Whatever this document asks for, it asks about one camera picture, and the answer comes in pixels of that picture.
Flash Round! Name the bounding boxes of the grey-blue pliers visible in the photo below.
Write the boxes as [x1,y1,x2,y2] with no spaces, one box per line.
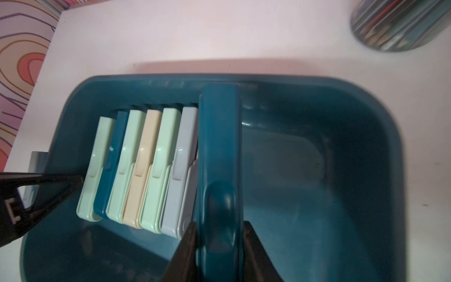
[161,106,198,239]

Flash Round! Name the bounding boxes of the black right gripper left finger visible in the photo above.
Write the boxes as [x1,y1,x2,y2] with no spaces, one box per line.
[160,222,197,282]

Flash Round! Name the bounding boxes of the teal plastic storage box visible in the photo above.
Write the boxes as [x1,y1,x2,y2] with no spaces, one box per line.
[20,74,406,282]

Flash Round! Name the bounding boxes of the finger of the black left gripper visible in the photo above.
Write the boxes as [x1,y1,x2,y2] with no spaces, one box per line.
[1,172,83,247]

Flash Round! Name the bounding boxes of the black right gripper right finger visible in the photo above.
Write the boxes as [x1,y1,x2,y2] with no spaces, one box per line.
[243,221,283,282]

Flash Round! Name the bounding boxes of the light green pliers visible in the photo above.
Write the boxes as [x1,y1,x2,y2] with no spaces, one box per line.
[76,117,116,222]

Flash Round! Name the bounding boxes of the mint green pliers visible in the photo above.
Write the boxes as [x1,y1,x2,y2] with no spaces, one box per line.
[140,108,181,234]

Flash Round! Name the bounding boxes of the beige pliers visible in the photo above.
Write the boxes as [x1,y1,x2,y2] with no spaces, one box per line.
[123,109,162,229]

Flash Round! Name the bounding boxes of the mesh pen holder cup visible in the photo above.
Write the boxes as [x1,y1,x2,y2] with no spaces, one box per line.
[350,0,451,53]

